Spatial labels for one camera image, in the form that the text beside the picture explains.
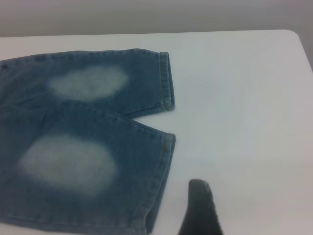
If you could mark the blue denim shorts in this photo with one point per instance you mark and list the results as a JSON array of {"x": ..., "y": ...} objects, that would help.
[{"x": 85, "y": 117}]

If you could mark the right gripper scuffed black finger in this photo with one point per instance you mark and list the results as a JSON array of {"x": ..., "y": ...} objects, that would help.
[{"x": 200, "y": 210}]

